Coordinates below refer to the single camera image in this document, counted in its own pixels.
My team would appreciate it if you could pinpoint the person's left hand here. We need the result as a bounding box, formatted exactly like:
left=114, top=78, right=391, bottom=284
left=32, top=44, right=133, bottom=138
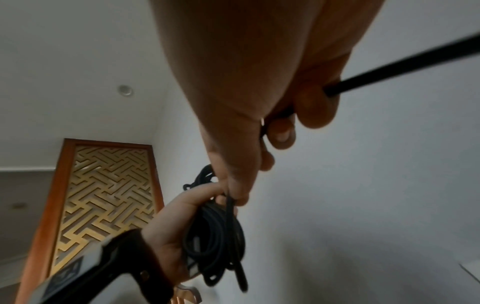
left=141, top=181, right=240, bottom=283

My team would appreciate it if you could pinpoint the person's right hand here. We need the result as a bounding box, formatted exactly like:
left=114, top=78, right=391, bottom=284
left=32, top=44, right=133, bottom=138
left=149, top=0, right=387, bottom=207

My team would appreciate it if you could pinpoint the black cable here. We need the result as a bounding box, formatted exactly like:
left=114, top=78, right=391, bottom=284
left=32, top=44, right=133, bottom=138
left=182, top=32, right=480, bottom=294

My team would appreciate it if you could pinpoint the light wooden object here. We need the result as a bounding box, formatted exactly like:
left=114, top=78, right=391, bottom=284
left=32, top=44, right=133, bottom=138
left=173, top=282, right=204, bottom=304

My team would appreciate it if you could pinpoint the wooden framed gold lattice panel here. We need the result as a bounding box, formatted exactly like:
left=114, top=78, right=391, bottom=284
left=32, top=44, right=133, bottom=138
left=14, top=138, right=166, bottom=304

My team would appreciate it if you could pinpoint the dark wrist strap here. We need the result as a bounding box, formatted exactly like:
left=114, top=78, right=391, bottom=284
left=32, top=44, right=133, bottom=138
left=67, top=228, right=178, bottom=304

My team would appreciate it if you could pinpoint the grey wrist camera device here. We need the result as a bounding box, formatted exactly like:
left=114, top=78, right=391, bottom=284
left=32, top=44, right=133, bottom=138
left=34, top=241, right=133, bottom=304

